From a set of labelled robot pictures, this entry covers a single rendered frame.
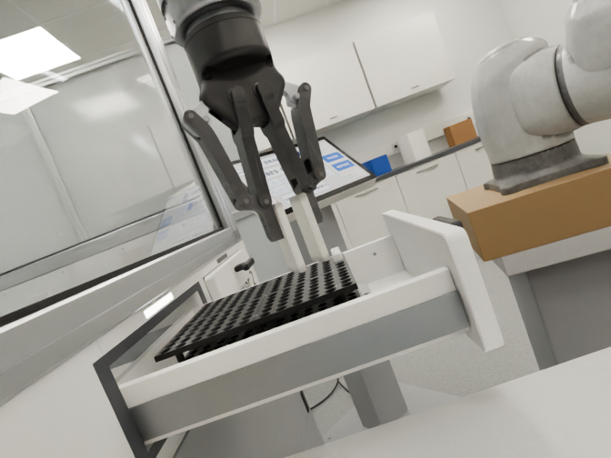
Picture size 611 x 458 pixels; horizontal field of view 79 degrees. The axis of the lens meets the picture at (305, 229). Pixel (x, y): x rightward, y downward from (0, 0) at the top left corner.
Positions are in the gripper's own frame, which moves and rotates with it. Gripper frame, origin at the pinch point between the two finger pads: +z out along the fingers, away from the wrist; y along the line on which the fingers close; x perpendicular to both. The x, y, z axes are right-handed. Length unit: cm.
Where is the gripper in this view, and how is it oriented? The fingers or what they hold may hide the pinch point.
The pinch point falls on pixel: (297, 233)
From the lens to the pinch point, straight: 36.3
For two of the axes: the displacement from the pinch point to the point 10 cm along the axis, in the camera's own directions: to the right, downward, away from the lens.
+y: -8.5, 3.6, -3.9
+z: 3.5, 9.3, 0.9
